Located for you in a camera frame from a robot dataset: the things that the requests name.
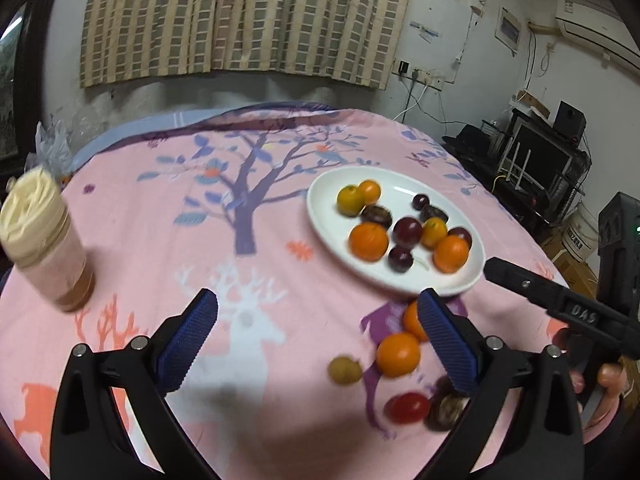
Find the cream-lidded drink cup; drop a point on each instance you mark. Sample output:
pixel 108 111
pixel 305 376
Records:
pixel 39 237

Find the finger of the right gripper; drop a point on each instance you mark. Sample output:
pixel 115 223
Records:
pixel 532 286

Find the large brown passion fruit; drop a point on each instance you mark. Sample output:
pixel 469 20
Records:
pixel 377 214

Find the dark framed picture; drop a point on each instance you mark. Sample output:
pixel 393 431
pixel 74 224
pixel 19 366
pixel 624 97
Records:
pixel 17 128

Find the white plastic bucket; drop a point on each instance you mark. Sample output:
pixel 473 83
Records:
pixel 580 234

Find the small orange kumquat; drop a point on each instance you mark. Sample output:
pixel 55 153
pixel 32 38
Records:
pixel 371 191

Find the dark wrinkled fruit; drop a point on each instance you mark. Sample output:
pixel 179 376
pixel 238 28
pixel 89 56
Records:
pixel 431 211
pixel 447 405

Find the small tan longan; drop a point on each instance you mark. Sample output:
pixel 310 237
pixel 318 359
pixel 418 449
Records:
pixel 343 370

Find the person's right hand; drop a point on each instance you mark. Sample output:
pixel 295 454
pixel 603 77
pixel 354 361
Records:
pixel 607 382

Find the white air conditioner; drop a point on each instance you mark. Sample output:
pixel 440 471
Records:
pixel 599 33

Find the dark wrinkled fruit front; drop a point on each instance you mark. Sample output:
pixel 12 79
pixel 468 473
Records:
pixel 447 405

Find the clear plastic bag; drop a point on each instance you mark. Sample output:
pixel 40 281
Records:
pixel 52 152

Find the wall power strip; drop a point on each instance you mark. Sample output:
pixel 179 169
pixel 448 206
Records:
pixel 405 71

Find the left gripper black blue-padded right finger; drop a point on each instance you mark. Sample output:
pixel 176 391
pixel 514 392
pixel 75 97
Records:
pixel 544 437

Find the wall electrical panel box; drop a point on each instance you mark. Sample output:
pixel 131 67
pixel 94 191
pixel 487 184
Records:
pixel 508 30

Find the black equipment shelf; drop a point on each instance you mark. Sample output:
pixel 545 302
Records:
pixel 534 167

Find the greenish yellow orange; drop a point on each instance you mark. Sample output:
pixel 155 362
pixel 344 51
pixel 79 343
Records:
pixel 350 201

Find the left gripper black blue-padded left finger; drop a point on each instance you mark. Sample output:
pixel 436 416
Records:
pixel 89 439

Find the striped beige curtain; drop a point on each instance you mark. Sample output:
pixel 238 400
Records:
pixel 351 41

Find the red cherry tomato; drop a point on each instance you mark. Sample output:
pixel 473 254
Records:
pixel 407 408

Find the large orange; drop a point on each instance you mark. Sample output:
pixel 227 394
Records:
pixel 368 241

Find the dark red plum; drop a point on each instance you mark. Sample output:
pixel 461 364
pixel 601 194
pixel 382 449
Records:
pixel 464 234
pixel 407 232

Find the orange top back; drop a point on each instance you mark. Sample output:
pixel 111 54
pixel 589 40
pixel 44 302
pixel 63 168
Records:
pixel 411 323

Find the black camera box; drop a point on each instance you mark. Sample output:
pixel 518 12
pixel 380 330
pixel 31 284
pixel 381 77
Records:
pixel 618 251

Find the dark wrinkled fruit back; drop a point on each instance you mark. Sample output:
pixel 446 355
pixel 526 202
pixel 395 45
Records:
pixel 431 211

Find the white oval plate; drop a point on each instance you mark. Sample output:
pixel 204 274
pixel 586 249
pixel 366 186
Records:
pixel 397 193

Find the orange mandarin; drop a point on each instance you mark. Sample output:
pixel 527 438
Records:
pixel 451 253

